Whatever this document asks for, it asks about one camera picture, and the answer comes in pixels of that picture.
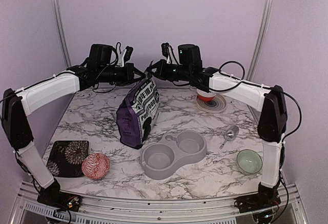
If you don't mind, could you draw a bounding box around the black floral square plate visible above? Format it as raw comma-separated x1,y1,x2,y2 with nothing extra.
46,140,89,178

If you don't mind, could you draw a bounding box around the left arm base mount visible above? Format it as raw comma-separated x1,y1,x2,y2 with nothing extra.
37,179,82,212

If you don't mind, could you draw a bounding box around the aluminium corner post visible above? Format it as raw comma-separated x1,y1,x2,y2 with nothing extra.
246,0,274,81
51,0,72,68

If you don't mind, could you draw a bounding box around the aluminium right corner post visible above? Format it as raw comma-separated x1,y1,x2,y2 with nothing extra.
246,0,274,81

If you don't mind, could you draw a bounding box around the aluminium left corner post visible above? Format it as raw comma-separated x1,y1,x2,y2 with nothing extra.
51,0,72,68

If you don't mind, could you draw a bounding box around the red patterned ceramic bowl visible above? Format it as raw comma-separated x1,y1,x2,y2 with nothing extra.
81,153,110,180

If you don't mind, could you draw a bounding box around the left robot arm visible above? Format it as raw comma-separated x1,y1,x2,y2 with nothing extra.
1,44,145,206

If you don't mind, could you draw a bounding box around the spiral pattern ceramic plate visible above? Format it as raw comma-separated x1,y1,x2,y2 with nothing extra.
196,94,227,114

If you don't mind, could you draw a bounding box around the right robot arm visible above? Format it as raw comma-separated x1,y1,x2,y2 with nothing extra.
147,43,288,208

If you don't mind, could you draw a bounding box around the silver metal scoop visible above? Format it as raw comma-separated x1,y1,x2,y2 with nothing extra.
219,125,239,149

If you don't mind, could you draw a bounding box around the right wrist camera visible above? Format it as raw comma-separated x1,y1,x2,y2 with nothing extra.
161,43,174,64

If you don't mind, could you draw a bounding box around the pale green glass bowl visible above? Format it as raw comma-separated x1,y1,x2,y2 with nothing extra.
236,149,262,175

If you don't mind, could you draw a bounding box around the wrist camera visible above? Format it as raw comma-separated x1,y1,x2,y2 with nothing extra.
161,43,174,64
117,46,133,67

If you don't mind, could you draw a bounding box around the aluminium front frame rail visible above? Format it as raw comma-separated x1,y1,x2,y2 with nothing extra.
9,181,309,223

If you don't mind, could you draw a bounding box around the orange white ceramic bowl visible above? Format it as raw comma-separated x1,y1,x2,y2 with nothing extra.
196,89,216,102

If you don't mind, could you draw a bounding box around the grey double pet bowl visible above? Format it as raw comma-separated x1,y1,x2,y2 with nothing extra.
140,130,207,180

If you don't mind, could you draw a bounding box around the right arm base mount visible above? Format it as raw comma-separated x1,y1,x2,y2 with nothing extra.
234,182,281,213

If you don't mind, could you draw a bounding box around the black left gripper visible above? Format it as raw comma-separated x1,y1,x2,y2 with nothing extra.
98,62,146,86

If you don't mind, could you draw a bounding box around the purple puppy food bag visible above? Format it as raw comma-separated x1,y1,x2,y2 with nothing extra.
116,77,159,149

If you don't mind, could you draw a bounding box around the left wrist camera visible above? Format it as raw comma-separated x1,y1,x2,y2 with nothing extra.
117,46,133,67

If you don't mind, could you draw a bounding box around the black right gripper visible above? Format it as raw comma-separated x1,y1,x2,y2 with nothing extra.
148,59,192,82

